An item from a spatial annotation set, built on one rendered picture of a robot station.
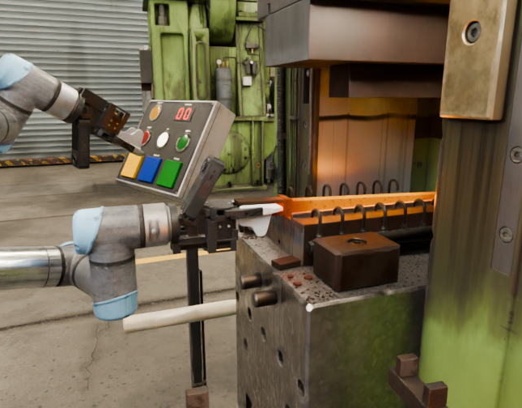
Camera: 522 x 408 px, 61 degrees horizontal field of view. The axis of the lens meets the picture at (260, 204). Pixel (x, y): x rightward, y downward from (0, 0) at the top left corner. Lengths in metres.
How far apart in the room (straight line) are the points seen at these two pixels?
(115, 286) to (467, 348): 0.55
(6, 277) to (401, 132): 0.92
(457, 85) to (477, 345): 0.35
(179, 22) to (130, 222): 5.01
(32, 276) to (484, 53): 0.76
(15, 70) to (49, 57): 7.65
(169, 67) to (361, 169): 4.68
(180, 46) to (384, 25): 4.95
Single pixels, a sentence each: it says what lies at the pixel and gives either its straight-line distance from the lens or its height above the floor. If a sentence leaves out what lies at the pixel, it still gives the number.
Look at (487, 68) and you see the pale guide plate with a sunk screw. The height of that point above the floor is 1.25.
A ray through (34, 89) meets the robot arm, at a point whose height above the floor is 1.23.
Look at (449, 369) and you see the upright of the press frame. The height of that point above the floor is 0.81.
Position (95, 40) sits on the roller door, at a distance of 8.69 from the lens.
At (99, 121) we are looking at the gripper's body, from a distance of 1.07.
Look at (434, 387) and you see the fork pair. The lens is 0.45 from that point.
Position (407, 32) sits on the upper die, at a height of 1.32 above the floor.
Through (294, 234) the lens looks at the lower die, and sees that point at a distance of 0.82.
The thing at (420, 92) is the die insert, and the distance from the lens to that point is 0.92.
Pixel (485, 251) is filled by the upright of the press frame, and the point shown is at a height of 1.01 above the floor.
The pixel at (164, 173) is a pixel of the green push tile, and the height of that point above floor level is 1.01.
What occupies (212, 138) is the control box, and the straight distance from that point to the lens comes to 1.21.
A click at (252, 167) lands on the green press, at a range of 5.72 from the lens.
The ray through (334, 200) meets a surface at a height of 1.02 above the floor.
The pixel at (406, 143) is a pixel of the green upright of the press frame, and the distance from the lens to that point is 1.20.
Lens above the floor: 1.21
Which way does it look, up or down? 14 degrees down
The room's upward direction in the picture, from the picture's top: straight up
